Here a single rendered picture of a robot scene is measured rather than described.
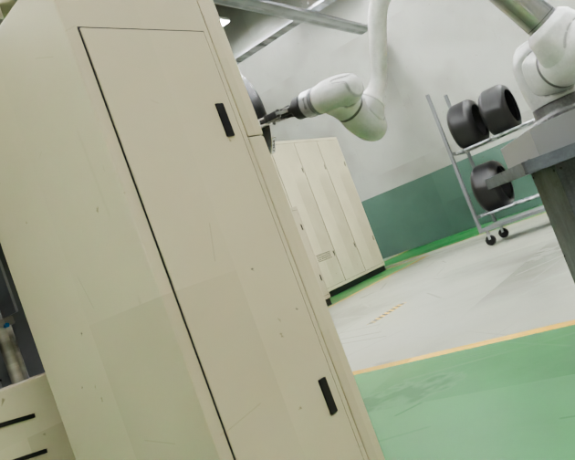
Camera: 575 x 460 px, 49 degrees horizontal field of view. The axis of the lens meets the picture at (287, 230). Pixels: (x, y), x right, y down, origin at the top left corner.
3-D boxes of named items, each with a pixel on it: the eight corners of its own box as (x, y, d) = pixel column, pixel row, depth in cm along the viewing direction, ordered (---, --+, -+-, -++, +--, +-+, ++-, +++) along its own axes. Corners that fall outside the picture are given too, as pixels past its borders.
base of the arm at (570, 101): (567, 119, 222) (559, 104, 223) (601, 99, 200) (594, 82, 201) (521, 138, 220) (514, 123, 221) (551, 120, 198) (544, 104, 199)
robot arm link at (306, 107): (306, 87, 197) (292, 92, 201) (313, 115, 198) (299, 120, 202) (324, 85, 204) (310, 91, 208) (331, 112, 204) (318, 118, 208)
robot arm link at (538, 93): (562, 101, 218) (535, 45, 220) (593, 82, 200) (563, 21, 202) (522, 119, 215) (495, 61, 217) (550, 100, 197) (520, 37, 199)
